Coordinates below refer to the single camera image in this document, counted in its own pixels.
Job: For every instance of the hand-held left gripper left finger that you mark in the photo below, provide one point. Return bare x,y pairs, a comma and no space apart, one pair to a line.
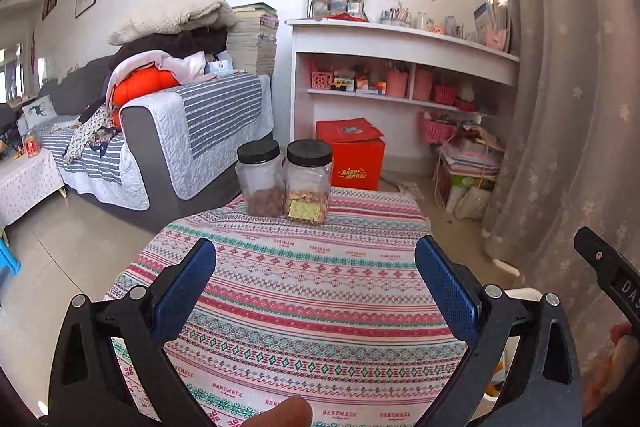
182,292

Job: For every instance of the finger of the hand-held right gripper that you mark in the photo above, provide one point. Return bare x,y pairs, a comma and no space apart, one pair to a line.
597,257

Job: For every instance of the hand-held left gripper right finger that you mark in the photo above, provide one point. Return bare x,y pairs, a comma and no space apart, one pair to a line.
445,292

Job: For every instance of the person's right hand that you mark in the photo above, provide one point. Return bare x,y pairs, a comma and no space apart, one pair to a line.
620,367

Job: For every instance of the person's left hand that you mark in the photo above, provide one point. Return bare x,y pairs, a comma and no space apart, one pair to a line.
282,414

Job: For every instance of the white plastic chair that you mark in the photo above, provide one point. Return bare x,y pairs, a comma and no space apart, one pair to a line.
522,294

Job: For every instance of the patterned striped tablecloth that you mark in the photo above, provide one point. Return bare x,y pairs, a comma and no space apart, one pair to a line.
310,287

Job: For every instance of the plastic jar of brown nuts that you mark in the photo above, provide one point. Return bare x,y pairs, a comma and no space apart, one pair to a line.
260,187

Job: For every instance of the pile of bags and papers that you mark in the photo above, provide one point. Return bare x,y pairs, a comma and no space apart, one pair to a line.
470,162

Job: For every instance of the grey sofa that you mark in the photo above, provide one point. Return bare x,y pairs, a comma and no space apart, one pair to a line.
150,157

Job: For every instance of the striped quilted seat cover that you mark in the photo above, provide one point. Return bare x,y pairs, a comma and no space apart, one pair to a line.
100,172

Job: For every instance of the red cardboard box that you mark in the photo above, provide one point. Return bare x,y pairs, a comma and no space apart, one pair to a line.
355,157

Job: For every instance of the large pink mesh basket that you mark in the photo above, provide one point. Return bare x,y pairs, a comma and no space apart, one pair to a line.
432,129

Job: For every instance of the plastic jar with yellow label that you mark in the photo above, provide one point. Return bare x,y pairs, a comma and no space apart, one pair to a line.
307,187

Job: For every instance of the striped quilted armrest cover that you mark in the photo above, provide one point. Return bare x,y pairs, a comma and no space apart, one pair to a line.
215,122

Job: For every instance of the grey flower print curtain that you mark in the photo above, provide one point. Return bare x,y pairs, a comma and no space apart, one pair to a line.
565,82

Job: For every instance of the blue plastic stool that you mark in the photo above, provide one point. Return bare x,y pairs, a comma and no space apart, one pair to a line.
7,257

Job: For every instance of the floral cloth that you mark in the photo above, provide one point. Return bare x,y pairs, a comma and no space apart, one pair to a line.
92,132

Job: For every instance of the coffee table with dotted cloth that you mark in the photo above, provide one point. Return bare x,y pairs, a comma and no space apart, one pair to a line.
25,187

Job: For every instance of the orange cushion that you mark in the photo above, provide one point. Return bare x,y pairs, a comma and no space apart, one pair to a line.
142,87

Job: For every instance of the red snack jar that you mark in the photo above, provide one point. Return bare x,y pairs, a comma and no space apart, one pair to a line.
31,146

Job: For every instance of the pink cloth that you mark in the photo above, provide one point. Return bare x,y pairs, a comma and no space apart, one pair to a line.
185,67

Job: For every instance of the tissue box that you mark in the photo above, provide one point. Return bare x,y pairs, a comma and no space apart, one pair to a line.
220,68

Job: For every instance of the white pillow with animal print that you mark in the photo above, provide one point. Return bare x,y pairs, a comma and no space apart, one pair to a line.
39,112

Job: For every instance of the yellow toy car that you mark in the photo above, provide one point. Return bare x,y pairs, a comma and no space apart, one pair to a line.
342,85

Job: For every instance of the dark brown blanket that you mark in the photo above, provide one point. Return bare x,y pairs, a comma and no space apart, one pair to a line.
170,44

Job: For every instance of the white curved shelf desk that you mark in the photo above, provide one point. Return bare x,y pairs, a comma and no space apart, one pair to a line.
400,42

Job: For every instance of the tall stack of books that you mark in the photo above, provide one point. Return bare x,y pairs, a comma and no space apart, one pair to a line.
255,42

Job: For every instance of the cream fleece blanket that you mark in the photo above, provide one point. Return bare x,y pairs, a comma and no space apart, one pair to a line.
170,17

